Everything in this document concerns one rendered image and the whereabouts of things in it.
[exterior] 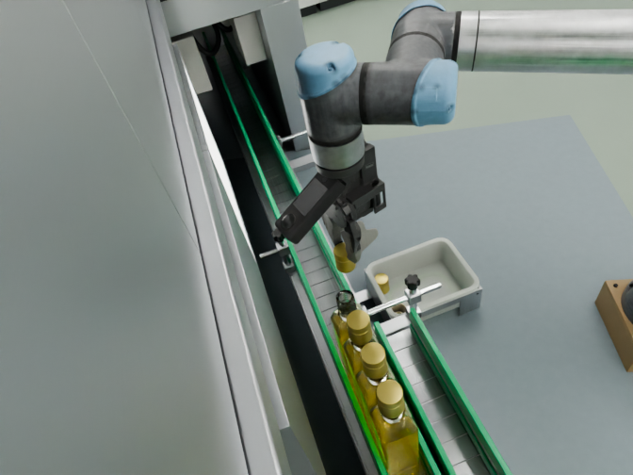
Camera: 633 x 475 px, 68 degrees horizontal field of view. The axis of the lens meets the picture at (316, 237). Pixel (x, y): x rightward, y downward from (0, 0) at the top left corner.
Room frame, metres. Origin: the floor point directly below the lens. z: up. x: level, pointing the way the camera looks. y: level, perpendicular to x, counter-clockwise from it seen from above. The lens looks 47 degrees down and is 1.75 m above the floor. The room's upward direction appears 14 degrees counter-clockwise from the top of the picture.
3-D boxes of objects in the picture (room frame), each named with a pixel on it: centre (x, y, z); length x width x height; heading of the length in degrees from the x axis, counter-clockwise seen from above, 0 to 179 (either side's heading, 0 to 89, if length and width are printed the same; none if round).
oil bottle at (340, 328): (0.43, -0.02, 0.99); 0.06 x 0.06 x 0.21; 9
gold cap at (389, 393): (0.26, -0.04, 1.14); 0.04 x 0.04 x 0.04
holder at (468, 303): (0.64, -0.19, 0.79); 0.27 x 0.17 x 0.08; 98
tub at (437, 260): (0.65, -0.21, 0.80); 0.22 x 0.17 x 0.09; 98
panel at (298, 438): (0.62, 0.14, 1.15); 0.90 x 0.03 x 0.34; 8
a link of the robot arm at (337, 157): (0.54, -0.06, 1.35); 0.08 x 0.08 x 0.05
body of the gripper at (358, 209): (0.54, -0.07, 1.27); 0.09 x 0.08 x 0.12; 114
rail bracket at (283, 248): (0.73, 0.10, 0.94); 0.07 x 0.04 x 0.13; 98
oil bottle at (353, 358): (0.37, -0.03, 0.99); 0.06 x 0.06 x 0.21; 9
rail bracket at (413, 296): (0.52, -0.13, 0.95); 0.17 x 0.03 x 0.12; 98
